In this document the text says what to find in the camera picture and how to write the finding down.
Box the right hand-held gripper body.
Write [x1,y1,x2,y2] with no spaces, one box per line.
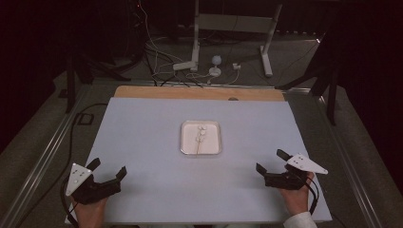
[263,153,329,191]

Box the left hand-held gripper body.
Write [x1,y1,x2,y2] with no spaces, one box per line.
[65,162,123,205]

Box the person's right hand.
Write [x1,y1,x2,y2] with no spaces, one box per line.
[278,171,315,219]

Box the person's left hand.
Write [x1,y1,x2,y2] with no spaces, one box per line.
[70,196,109,228]

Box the pale blue table mat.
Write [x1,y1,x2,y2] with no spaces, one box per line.
[64,96,333,225]

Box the skewer with white pieces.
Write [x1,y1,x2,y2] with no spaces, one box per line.
[194,124,208,156]

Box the black tripod stand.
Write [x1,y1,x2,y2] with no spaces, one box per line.
[275,29,340,126]
[64,51,131,114]

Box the square clear tray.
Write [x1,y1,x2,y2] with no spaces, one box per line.
[180,120,222,157]

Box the white round device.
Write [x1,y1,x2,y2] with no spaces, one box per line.
[208,54,223,78]

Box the white power strip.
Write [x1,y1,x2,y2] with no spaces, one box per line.
[172,60,198,71]

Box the long black floor cable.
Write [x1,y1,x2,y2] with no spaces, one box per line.
[14,102,109,228]

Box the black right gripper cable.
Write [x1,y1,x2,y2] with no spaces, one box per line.
[303,176,319,217]

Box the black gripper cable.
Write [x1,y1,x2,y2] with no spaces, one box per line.
[59,176,79,228]
[303,176,319,217]

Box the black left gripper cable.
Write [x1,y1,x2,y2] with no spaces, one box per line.
[59,176,79,228]

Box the aluminium rail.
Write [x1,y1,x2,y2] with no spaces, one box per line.
[284,87,383,228]
[0,85,93,228]

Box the white cable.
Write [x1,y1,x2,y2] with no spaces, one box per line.
[138,0,241,86]

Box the white metal stand frame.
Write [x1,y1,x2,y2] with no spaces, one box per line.
[190,0,283,78]

